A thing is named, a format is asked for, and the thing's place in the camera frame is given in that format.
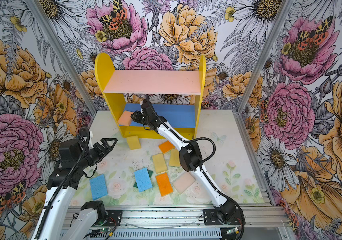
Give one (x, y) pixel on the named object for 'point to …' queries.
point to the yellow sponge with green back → (174, 158)
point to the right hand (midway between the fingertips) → (131, 119)
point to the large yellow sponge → (159, 163)
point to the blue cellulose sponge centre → (143, 179)
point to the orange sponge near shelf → (166, 146)
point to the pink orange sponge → (125, 119)
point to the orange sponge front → (164, 185)
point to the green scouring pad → (150, 173)
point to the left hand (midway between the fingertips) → (114, 149)
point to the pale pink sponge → (183, 182)
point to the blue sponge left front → (98, 186)
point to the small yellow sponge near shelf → (133, 142)
